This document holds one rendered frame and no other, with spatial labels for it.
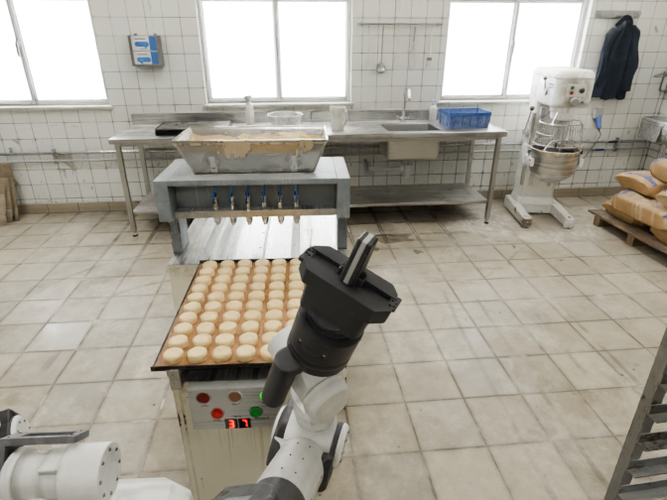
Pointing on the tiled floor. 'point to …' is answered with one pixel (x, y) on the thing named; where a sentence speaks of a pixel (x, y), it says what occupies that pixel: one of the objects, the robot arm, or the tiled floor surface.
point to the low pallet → (642, 236)
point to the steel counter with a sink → (414, 120)
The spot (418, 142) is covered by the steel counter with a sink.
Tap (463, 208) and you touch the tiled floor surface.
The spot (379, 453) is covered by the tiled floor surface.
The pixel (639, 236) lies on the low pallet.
